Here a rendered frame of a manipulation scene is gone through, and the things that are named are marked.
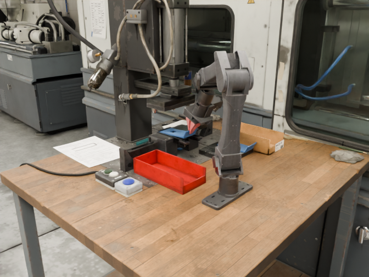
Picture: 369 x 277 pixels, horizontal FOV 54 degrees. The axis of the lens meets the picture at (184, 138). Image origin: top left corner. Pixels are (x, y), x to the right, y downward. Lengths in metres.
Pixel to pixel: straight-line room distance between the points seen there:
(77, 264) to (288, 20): 1.82
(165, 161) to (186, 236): 0.45
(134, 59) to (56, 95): 3.08
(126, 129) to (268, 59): 0.79
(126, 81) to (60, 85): 3.01
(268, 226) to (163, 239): 0.30
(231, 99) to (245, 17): 0.98
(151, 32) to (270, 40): 0.69
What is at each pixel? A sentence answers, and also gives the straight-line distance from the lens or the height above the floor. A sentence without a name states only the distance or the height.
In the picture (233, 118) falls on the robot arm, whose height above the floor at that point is 1.17.
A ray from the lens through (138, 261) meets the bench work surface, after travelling 0.93.
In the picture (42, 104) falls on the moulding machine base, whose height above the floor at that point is 0.41.
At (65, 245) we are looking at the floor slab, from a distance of 2.59.
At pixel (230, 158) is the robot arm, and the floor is 1.04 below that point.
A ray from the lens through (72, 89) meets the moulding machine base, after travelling 4.61.
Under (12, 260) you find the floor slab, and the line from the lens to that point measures 2.59.
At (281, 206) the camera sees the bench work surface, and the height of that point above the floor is 0.90.
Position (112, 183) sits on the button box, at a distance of 1.24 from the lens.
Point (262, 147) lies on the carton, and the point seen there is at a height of 0.93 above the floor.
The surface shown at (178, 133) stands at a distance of 1.46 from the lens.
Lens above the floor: 1.48
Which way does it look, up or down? 20 degrees down
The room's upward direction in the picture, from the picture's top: straight up
